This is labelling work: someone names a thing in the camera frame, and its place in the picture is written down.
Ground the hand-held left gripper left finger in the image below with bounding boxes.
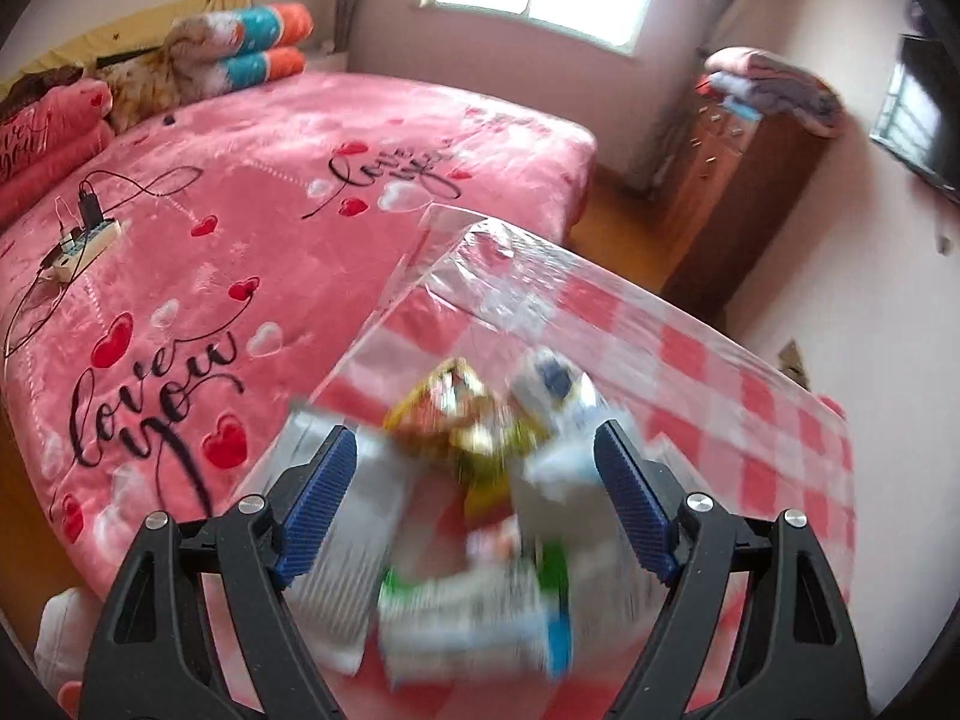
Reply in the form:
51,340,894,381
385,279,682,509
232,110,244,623
79,424,359,720

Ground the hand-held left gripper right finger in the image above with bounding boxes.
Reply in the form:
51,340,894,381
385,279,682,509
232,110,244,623
592,420,875,720

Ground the silver foil packet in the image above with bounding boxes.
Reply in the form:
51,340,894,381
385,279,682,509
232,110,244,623
247,397,421,676
521,442,680,616

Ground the yellow snack wrapper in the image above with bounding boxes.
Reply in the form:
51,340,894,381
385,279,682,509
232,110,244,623
382,356,552,522

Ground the green white carton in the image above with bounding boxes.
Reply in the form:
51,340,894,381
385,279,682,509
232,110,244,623
375,540,578,691

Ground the red white checkered tablecloth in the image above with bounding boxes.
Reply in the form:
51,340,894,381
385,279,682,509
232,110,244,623
225,202,860,720

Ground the bed with pink heart blanket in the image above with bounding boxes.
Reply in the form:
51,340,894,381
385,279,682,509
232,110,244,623
0,71,597,601

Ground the white cloth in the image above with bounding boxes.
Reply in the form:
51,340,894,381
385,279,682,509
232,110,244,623
34,586,106,698

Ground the brown wooden cabinet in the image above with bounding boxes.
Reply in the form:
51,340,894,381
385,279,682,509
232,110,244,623
660,75,830,320

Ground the white power strip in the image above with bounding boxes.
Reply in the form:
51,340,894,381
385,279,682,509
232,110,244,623
51,219,122,277

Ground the pink script pillow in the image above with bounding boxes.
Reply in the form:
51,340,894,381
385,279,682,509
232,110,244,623
0,79,113,166
0,124,117,226

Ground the orange teal rolled quilt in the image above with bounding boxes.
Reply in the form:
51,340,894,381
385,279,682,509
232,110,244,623
165,1,316,61
187,47,308,98

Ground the folded pink grey quilt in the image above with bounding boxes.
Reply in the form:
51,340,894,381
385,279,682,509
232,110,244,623
705,46,845,137

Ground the brown floral pillow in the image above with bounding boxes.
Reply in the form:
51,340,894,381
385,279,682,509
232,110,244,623
94,45,196,132

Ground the dark brown cushion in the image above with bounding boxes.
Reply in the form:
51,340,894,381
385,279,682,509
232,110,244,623
11,66,85,102

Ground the yellow headboard panel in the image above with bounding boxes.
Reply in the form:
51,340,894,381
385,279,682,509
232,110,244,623
0,0,252,91

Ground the brass wall socket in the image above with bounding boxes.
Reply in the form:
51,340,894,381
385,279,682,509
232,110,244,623
780,341,811,387

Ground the black cable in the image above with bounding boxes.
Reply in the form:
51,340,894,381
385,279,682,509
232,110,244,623
0,165,203,361

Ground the wall television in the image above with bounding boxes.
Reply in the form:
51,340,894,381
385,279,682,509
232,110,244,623
870,34,960,203

